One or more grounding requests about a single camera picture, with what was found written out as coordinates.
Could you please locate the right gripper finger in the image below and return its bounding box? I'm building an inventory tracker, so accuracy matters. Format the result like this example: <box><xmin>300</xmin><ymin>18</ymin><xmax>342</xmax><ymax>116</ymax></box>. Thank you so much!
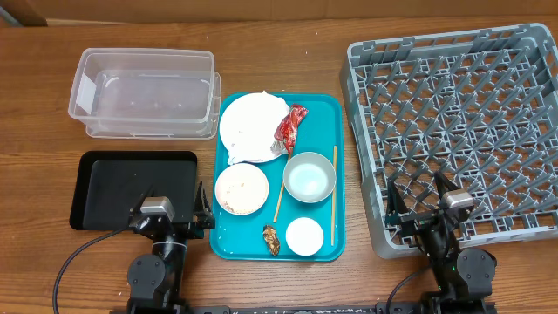
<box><xmin>433</xmin><ymin>171</ymin><xmax>459</xmax><ymax>200</ymax></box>
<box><xmin>386</xmin><ymin>181</ymin><xmax>409</xmax><ymax>215</ymax></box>

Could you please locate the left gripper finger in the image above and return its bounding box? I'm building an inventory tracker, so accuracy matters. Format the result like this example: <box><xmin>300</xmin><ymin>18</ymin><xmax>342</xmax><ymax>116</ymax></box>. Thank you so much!
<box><xmin>129</xmin><ymin>186</ymin><xmax>154</xmax><ymax>216</ymax></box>
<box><xmin>193</xmin><ymin>181</ymin><xmax>215</xmax><ymax>229</ymax></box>

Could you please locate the pink small bowl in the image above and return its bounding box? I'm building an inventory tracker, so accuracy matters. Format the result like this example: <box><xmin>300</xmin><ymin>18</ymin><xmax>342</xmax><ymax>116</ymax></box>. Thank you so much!
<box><xmin>214</xmin><ymin>163</ymin><xmax>269</xmax><ymax>215</ymax></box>

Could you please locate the grey-green bowl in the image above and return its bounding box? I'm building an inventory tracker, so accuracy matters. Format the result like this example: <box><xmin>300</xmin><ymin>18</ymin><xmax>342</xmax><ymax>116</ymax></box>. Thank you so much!
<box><xmin>283</xmin><ymin>152</ymin><xmax>337</xmax><ymax>203</ymax></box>

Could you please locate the white cup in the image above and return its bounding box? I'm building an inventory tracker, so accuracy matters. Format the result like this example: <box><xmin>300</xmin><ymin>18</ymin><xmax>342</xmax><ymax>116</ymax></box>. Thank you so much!
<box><xmin>286</xmin><ymin>217</ymin><xmax>324</xmax><ymax>256</ymax></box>

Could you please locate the white napkin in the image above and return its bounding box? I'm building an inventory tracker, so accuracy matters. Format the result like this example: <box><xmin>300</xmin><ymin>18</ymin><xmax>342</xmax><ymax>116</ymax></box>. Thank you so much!
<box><xmin>226</xmin><ymin>90</ymin><xmax>291</xmax><ymax>166</ymax></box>

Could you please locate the red snack wrapper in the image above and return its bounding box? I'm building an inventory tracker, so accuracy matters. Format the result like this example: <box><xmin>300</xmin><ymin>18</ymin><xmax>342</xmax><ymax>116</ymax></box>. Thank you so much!
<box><xmin>271</xmin><ymin>104</ymin><xmax>309</xmax><ymax>154</ymax></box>

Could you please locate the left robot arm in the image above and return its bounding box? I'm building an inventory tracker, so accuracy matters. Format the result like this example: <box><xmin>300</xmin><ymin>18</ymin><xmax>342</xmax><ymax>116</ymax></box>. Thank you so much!
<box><xmin>126</xmin><ymin>184</ymin><xmax>215</xmax><ymax>314</ymax></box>

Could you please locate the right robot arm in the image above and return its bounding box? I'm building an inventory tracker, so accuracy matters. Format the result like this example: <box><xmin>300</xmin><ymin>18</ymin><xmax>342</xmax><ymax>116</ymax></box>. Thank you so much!
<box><xmin>384</xmin><ymin>171</ymin><xmax>497</xmax><ymax>313</ymax></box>

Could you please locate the grey dishwasher rack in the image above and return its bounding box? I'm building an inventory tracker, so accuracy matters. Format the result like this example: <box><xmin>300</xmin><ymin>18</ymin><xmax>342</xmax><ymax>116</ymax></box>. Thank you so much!
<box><xmin>340</xmin><ymin>24</ymin><xmax>557</xmax><ymax>259</ymax></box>

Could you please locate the black plastic tray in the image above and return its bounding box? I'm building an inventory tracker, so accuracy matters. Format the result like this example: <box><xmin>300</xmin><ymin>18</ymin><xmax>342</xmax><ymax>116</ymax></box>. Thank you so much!
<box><xmin>69</xmin><ymin>151</ymin><xmax>197</xmax><ymax>231</ymax></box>

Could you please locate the brown food scrap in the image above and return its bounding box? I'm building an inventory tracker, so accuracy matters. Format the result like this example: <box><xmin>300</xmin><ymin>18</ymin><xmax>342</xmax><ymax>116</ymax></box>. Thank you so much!
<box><xmin>262</xmin><ymin>225</ymin><xmax>281</xmax><ymax>256</ymax></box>

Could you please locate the right wooden chopstick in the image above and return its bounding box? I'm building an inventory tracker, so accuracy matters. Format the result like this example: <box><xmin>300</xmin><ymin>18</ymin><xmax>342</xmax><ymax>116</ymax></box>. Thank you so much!
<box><xmin>330</xmin><ymin>146</ymin><xmax>337</xmax><ymax>246</ymax></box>

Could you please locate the wooden chopstick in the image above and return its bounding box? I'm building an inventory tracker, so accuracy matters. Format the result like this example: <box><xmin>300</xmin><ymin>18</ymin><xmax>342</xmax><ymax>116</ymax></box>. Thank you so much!
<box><xmin>273</xmin><ymin>153</ymin><xmax>292</xmax><ymax>223</ymax></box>
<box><xmin>330</xmin><ymin>146</ymin><xmax>337</xmax><ymax>246</ymax></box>

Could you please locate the teal serving tray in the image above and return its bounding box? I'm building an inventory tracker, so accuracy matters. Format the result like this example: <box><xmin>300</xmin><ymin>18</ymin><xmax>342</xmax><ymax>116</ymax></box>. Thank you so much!
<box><xmin>209</xmin><ymin>93</ymin><xmax>346</xmax><ymax>262</ymax></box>

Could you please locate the large white plate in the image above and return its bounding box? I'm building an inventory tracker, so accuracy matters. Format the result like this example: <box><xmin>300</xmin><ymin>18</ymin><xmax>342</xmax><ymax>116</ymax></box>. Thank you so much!
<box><xmin>218</xmin><ymin>92</ymin><xmax>291</xmax><ymax>165</ymax></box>

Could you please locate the left wooden chopstick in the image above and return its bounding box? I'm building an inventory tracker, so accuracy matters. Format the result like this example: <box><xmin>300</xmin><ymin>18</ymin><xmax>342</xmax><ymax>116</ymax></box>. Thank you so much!
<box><xmin>273</xmin><ymin>153</ymin><xmax>292</xmax><ymax>223</ymax></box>

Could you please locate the clear plastic bin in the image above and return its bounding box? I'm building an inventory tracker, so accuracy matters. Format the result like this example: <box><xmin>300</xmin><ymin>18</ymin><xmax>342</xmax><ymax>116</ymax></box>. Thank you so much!
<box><xmin>68</xmin><ymin>48</ymin><xmax>221</xmax><ymax>140</ymax></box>

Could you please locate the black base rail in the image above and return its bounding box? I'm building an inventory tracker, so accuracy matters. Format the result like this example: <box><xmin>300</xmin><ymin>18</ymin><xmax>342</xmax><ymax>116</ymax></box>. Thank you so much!
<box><xmin>189</xmin><ymin>302</ymin><xmax>423</xmax><ymax>314</ymax></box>

